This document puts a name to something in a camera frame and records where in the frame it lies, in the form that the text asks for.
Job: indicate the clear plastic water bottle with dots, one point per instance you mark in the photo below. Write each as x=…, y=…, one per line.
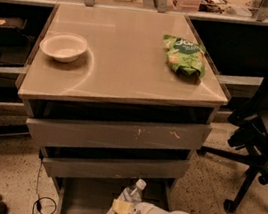
x=132, y=194

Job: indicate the open bottom drawer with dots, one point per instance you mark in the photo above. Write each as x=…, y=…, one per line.
x=95, y=196

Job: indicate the middle grey drawer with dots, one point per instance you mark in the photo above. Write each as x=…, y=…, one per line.
x=97, y=168

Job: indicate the grey drawer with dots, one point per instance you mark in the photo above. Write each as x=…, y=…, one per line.
x=100, y=134
x=97, y=168

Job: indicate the top grey drawer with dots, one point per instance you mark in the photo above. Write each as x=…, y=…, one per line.
x=100, y=134

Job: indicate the grey drawer cabinet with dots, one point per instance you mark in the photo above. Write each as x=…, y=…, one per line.
x=123, y=76

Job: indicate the green snack bag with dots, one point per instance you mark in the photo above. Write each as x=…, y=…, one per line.
x=185, y=56

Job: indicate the white paper bowl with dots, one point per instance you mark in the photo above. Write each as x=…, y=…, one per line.
x=64, y=47

